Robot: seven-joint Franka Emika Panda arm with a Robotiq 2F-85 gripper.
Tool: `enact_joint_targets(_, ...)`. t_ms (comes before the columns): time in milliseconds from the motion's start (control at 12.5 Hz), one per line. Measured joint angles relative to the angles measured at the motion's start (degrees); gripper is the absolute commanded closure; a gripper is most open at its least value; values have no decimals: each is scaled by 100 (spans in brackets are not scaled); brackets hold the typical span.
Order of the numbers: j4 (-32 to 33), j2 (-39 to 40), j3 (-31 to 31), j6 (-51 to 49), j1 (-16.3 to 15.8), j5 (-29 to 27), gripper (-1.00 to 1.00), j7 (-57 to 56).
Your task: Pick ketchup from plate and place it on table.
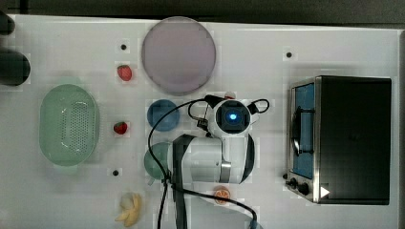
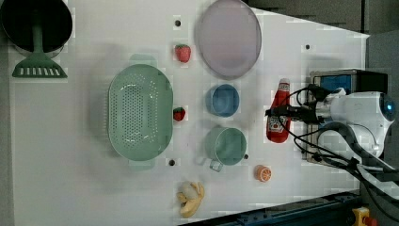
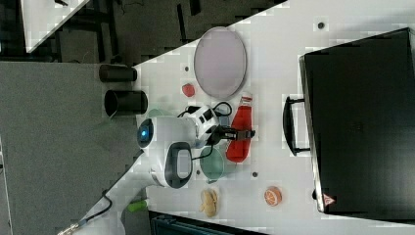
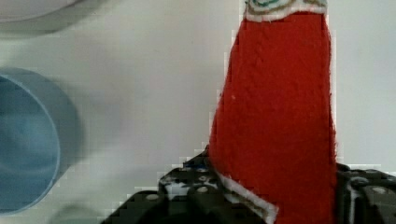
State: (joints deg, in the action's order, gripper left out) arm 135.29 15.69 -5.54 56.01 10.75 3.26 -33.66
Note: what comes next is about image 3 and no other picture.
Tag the white side table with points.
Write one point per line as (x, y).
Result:
(41, 18)

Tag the green cup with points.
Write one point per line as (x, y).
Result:
(214, 163)

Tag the toy orange slice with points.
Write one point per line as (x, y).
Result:
(272, 196)

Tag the black cylinder post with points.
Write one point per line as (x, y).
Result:
(111, 73)
(125, 103)

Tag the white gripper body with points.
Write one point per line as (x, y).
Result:
(206, 122)

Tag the red toy strawberry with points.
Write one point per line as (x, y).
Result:
(188, 90)

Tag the dark teal crate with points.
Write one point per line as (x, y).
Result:
(167, 224)

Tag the grey round plate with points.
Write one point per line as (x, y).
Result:
(220, 62)

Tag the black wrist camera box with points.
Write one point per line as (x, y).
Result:
(191, 109)

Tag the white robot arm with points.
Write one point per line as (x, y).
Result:
(165, 159)

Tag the blue cup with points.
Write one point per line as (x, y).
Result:
(223, 120)

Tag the red ketchup bottle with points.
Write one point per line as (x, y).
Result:
(238, 150)

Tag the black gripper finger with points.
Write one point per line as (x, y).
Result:
(239, 135)

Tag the silver black toaster oven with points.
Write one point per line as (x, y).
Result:
(359, 106)

